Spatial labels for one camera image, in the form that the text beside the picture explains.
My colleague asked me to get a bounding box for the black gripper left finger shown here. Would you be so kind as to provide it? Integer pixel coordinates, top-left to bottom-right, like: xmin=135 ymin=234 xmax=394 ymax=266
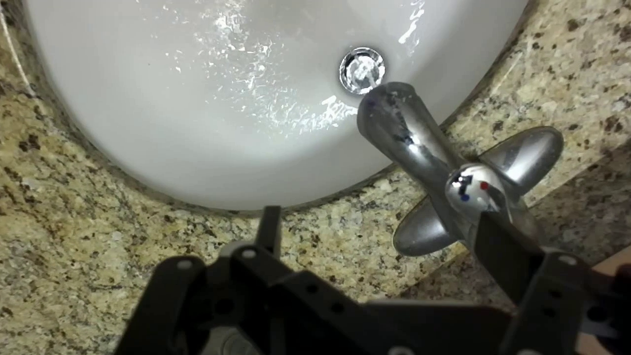
xmin=113 ymin=205 xmax=421 ymax=355

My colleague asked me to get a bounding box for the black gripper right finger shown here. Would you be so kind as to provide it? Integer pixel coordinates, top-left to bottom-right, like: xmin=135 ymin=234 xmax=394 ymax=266
xmin=472 ymin=209 xmax=631 ymax=355

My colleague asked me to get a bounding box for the chrome faucet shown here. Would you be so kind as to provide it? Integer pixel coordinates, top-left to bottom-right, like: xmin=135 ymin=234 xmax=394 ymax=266
xmin=354 ymin=80 xmax=565 ymax=258

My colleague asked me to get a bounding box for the white oval sink basin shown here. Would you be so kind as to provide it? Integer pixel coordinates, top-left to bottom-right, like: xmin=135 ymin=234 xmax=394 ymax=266
xmin=21 ymin=0 xmax=530 ymax=212

